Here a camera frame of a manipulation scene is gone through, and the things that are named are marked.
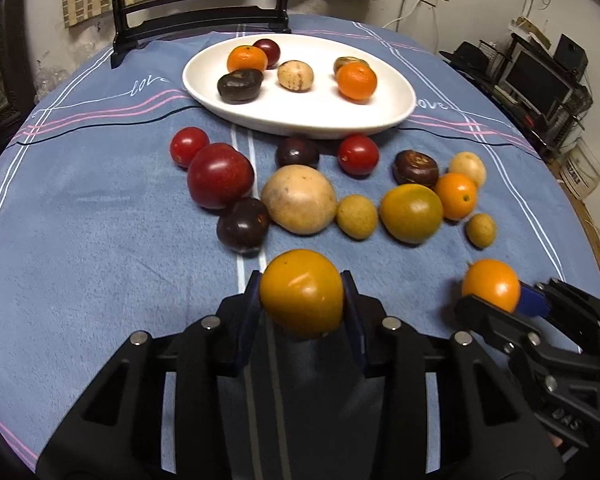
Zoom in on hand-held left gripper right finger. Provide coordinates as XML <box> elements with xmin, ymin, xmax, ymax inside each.
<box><xmin>340</xmin><ymin>270</ymin><xmax>566</xmax><ymax>480</ymax></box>

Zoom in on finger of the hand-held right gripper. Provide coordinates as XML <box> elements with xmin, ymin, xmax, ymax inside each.
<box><xmin>519</xmin><ymin>278</ymin><xmax>600</xmax><ymax>361</ymax></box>
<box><xmin>455</xmin><ymin>294</ymin><xmax>600</xmax><ymax>376</ymax></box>

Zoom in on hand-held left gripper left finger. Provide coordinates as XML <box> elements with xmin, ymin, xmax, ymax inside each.
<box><xmin>36</xmin><ymin>270</ymin><xmax>268</xmax><ymax>480</ymax></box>

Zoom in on small smooth orange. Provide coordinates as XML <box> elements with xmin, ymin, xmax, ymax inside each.
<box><xmin>461</xmin><ymin>258</ymin><xmax>522</xmax><ymax>314</ymax></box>
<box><xmin>434</xmin><ymin>172</ymin><xmax>479</xmax><ymax>221</ymax></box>

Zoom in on yellow orange tomato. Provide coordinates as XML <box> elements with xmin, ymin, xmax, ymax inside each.
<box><xmin>259</xmin><ymin>249</ymin><xmax>345</xmax><ymax>339</ymax></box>

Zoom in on small tan longan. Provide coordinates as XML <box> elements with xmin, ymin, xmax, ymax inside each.
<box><xmin>336</xmin><ymin>194</ymin><xmax>379</xmax><ymax>240</ymax></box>
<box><xmin>466</xmin><ymin>213</ymin><xmax>497</xmax><ymax>249</ymax></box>

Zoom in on dark purple plum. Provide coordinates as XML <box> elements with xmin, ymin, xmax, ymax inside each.
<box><xmin>275</xmin><ymin>135</ymin><xmax>321</xmax><ymax>170</ymax></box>
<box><xmin>216</xmin><ymin>197</ymin><xmax>271</xmax><ymax>255</ymax></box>

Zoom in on green orange tangerine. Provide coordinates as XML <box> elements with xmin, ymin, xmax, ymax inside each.
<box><xmin>379</xmin><ymin>183</ymin><xmax>445</xmax><ymax>245</ymax></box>

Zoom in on beige passionfruit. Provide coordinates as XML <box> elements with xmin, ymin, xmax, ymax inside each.
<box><xmin>261</xmin><ymin>164</ymin><xmax>338</xmax><ymax>236</ymax></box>
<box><xmin>333</xmin><ymin>56</ymin><xmax>371</xmax><ymax>75</ymax></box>
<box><xmin>277</xmin><ymin>59</ymin><xmax>314</xmax><ymax>94</ymax></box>
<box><xmin>448</xmin><ymin>151</ymin><xmax>487</xmax><ymax>188</ymax></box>

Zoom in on red plum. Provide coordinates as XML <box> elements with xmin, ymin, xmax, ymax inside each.
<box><xmin>186</xmin><ymin>142</ymin><xmax>255</xmax><ymax>210</ymax></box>
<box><xmin>252</xmin><ymin>38</ymin><xmax>281</xmax><ymax>68</ymax></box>

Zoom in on red tomato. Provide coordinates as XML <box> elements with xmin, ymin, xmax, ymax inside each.
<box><xmin>169</xmin><ymin>126</ymin><xmax>211</xmax><ymax>168</ymax></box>
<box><xmin>337</xmin><ymin>133</ymin><xmax>381</xmax><ymax>177</ymax></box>

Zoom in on white oval plate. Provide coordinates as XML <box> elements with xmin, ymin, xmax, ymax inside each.
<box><xmin>181</xmin><ymin>33</ymin><xmax>417</xmax><ymax>140</ymax></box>

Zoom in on dark brown water chestnut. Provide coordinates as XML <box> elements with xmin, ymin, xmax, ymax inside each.
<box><xmin>216</xmin><ymin>68</ymin><xmax>265</xmax><ymax>105</ymax></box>
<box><xmin>393</xmin><ymin>149</ymin><xmax>440</xmax><ymax>188</ymax></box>

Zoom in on orange mandarin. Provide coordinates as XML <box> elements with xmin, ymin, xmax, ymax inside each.
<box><xmin>336</xmin><ymin>62</ymin><xmax>378</xmax><ymax>102</ymax></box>
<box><xmin>227</xmin><ymin>45</ymin><xmax>269</xmax><ymax>74</ymax></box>

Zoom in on white bucket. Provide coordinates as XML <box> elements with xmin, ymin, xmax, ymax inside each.
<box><xmin>560</xmin><ymin>137</ymin><xmax>600</xmax><ymax>198</ymax></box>

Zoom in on blue striped tablecloth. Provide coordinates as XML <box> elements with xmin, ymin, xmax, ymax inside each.
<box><xmin>0</xmin><ymin>12</ymin><xmax>600</xmax><ymax>476</ymax></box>

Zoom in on black desk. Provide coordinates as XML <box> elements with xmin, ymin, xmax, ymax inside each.
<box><xmin>439</xmin><ymin>30</ymin><xmax>593</xmax><ymax>161</ymax></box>

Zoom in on computer monitor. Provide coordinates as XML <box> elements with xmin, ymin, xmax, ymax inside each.
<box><xmin>497</xmin><ymin>50</ymin><xmax>573</xmax><ymax>116</ymax></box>

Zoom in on black speaker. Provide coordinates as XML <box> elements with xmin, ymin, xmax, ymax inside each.
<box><xmin>554</xmin><ymin>34</ymin><xmax>590</xmax><ymax>73</ymax></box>

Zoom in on black hat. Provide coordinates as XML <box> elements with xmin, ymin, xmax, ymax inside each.
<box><xmin>439</xmin><ymin>41</ymin><xmax>496</xmax><ymax>71</ymax></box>

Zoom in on flat cardboard box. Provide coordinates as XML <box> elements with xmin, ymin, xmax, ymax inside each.
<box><xmin>510</xmin><ymin>16</ymin><xmax>553</xmax><ymax>46</ymax></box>

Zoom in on crumpled clear plastic wrap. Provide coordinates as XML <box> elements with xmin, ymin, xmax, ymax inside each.
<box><xmin>32</xmin><ymin>60</ymin><xmax>76</xmax><ymax>98</ymax></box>

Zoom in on white cable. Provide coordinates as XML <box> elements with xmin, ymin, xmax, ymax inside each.
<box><xmin>381</xmin><ymin>0</ymin><xmax>428</xmax><ymax>31</ymax></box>

